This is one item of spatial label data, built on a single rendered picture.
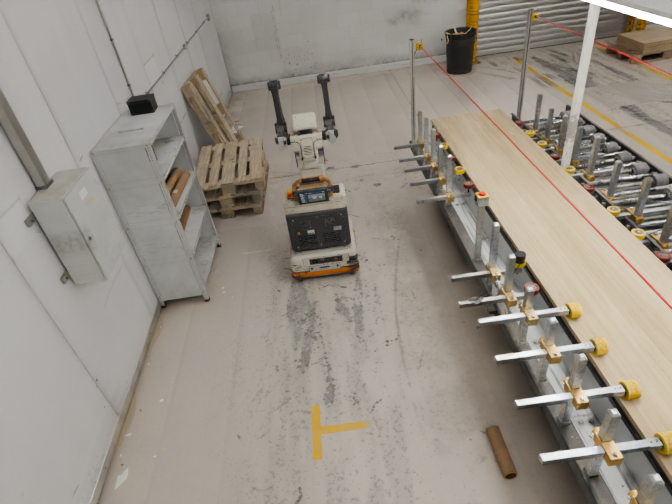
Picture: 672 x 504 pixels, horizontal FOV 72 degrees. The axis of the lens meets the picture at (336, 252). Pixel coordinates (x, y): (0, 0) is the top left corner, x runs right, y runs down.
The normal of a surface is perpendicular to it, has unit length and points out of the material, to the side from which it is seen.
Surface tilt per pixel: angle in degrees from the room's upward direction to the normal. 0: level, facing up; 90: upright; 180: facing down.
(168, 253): 90
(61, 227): 90
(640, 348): 0
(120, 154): 90
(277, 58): 90
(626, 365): 0
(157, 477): 0
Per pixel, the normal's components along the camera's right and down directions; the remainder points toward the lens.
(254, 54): 0.07, 0.59
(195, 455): -0.12, -0.80
